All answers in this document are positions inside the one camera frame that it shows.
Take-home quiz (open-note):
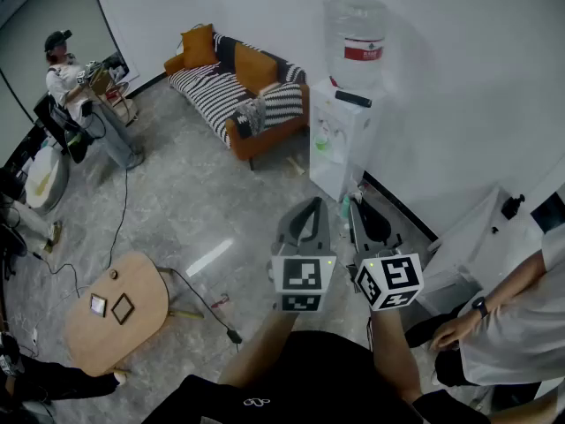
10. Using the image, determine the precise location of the orange sofa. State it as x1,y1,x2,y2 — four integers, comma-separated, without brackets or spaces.
163,31,311,163

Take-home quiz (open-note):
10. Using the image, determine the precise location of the grey fuzzy pillow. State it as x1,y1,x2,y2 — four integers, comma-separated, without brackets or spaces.
233,97,267,139

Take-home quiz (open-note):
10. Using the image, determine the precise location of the oval wooden side table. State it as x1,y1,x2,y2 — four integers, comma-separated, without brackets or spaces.
64,252,205,377

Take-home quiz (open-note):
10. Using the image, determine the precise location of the white water dispenser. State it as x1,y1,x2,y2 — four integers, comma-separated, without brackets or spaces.
308,77,389,202

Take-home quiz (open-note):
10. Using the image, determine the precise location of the black equipment bag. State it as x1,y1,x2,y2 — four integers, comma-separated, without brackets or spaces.
33,93,96,163

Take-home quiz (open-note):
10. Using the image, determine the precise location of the large orange cushion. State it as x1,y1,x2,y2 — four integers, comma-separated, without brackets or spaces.
232,41,279,96

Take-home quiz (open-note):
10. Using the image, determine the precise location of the person's right forearm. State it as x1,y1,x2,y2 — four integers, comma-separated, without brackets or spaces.
370,307,423,404

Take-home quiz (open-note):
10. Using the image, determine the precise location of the black white striped pillow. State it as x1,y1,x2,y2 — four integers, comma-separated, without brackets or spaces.
260,81,305,130

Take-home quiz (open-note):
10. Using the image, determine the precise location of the white round pouf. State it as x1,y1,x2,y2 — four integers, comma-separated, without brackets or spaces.
24,146,71,216

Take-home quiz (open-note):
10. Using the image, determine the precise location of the black cable with adapter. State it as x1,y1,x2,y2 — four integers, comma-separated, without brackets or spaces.
158,266,244,352

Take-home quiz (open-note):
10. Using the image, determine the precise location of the person's black shirt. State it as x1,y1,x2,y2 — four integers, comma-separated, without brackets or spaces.
140,329,491,424

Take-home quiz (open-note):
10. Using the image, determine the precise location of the white sink cabinet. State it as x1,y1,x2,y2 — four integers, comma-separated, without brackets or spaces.
418,185,548,317

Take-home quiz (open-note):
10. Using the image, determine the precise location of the dark diamond frame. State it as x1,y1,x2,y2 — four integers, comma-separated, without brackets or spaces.
109,292,136,326

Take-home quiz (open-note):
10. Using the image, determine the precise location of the white square frame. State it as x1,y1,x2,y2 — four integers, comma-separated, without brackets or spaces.
89,292,109,318

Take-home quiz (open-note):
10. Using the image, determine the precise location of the small orange cushion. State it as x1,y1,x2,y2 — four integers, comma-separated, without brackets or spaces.
180,23,220,70

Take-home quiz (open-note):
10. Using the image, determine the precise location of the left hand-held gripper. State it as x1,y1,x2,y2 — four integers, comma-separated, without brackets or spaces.
268,196,338,314

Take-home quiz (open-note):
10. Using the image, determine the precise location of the black remote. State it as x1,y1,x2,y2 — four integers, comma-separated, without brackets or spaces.
334,89,373,109

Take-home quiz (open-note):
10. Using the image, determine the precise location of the person's left forearm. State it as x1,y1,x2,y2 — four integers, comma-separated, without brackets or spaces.
218,309,301,388

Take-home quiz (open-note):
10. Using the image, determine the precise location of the black knob fixture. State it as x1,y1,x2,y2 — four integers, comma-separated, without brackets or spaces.
501,193,526,220

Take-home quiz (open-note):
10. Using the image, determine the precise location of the clear water bottle red label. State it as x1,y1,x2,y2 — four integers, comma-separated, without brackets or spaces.
323,0,392,91

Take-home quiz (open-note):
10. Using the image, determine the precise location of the brown paper bag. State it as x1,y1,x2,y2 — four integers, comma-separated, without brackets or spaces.
90,66,111,96

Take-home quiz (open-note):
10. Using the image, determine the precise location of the black white striped blanket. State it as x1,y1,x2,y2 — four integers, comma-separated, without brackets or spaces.
169,31,308,148

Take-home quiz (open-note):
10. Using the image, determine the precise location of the long black floor cable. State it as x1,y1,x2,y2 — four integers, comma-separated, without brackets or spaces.
26,168,130,322

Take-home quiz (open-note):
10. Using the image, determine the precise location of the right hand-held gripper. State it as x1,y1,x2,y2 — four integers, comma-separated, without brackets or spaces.
348,201,426,313

